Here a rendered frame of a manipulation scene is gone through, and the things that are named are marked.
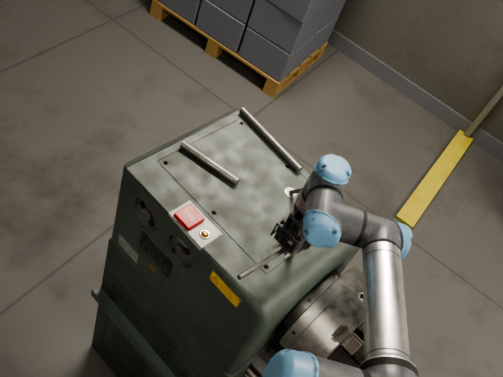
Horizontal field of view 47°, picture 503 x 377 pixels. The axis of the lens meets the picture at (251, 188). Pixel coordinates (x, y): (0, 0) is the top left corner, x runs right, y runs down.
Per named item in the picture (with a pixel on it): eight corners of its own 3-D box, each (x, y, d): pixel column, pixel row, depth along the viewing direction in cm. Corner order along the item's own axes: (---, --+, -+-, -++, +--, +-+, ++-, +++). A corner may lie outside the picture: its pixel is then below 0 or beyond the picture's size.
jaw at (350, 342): (334, 335, 162) (330, 336, 151) (346, 322, 162) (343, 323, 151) (362, 364, 159) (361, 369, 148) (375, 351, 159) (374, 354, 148)
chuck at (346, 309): (272, 367, 167) (317, 313, 146) (331, 313, 188) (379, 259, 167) (293, 391, 164) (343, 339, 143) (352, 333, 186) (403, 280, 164)
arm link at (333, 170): (316, 174, 115) (320, 145, 121) (298, 206, 123) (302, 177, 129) (353, 186, 116) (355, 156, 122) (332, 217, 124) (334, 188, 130)
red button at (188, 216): (172, 217, 152) (174, 212, 151) (188, 207, 156) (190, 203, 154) (186, 233, 151) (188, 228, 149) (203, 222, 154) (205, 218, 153)
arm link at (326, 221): (363, 238, 110) (365, 196, 118) (308, 221, 109) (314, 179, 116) (346, 259, 116) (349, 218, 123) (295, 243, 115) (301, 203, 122)
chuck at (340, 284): (263, 358, 168) (308, 304, 147) (324, 305, 189) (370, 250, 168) (272, 367, 167) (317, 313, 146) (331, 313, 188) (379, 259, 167)
